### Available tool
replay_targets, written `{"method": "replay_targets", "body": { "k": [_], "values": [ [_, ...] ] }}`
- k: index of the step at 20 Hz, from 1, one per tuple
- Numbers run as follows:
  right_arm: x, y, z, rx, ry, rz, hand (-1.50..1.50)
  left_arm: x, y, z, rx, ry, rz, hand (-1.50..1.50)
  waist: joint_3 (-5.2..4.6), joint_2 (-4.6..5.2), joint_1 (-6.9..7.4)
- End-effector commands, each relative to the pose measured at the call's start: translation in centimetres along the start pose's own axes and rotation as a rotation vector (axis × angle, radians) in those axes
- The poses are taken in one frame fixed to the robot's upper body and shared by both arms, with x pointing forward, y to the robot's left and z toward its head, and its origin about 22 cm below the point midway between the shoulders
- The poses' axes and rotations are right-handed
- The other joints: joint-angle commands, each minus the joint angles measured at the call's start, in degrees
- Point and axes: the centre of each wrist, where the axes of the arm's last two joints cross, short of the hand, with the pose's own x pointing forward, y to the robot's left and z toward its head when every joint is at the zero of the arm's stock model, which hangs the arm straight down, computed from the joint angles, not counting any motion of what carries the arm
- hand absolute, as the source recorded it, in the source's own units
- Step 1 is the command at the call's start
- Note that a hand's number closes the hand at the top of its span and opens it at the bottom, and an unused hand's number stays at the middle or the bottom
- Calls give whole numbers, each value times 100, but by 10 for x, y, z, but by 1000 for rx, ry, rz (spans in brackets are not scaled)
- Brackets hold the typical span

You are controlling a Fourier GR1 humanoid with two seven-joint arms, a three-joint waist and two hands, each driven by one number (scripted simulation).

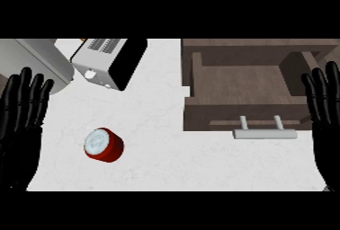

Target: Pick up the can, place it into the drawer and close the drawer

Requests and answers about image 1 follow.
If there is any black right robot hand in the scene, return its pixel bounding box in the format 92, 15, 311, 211
300, 61, 340, 192

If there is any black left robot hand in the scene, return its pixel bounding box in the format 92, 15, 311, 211
0, 66, 56, 192

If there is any red can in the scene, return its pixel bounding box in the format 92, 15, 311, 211
83, 127, 126, 164

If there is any brown wooden drawer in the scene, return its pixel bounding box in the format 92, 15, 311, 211
182, 51, 324, 132

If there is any grey metal appliance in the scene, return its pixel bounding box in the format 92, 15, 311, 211
0, 39, 74, 96

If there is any white and black appliance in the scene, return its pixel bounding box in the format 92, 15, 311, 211
71, 39, 149, 92

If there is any brown wooden cabinet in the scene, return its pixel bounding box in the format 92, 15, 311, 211
179, 39, 340, 91

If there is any white drawer handle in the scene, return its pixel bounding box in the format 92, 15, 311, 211
232, 115, 299, 140

